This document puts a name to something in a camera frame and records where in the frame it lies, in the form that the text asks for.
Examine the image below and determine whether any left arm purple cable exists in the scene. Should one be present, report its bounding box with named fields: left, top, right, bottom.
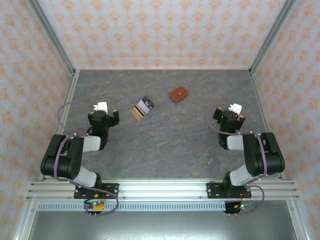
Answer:
left=54, top=101, right=120, bottom=217

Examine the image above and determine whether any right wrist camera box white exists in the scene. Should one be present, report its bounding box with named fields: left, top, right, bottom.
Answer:
left=228, top=102, right=244, bottom=116

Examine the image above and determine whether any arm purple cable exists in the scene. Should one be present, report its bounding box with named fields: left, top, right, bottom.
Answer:
left=207, top=103, right=270, bottom=216
left=54, top=101, right=120, bottom=217

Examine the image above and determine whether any aluminium side rail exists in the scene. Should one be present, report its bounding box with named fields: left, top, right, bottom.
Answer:
left=39, top=69, right=80, bottom=181
left=249, top=69, right=286, bottom=181

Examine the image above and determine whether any slotted grey cable duct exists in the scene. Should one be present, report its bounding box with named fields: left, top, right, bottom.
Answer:
left=37, top=201, right=258, bottom=212

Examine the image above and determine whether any aluminium mounting rail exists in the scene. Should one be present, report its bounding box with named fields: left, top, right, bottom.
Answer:
left=26, top=178, right=300, bottom=201

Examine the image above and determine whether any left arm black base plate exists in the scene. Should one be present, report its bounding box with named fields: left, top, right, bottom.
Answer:
left=73, top=183, right=120, bottom=200

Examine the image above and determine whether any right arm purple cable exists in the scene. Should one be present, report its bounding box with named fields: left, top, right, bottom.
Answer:
left=207, top=103, right=270, bottom=216

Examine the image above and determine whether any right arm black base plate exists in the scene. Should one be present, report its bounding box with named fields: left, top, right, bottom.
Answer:
left=206, top=182, right=251, bottom=200

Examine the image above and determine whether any brown leather card holder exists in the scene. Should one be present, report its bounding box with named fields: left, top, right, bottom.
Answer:
left=167, top=85, right=190, bottom=104

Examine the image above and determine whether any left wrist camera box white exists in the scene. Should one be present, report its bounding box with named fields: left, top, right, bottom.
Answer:
left=91, top=101, right=109, bottom=115

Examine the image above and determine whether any brown striped card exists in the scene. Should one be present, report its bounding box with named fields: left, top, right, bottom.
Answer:
left=131, top=104, right=146, bottom=123

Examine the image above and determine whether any grey metal panel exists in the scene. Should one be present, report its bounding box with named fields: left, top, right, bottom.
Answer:
left=27, top=211, right=298, bottom=240

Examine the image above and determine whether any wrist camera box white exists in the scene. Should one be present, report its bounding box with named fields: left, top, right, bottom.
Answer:
left=228, top=102, right=244, bottom=116
left=91, top=101, right=109, bottom=115

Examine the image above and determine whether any aluminium frame post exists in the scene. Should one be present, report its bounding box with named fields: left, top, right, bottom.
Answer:
left=26, top=0, right=76, bottom=76
left=249, top=0, right=298, bottom=76

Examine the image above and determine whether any aluminium frame leg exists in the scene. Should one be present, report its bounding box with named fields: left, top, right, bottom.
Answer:
left=12, top=199, right=38, bottom=240
left=286, top=199, right=310, bottom=240

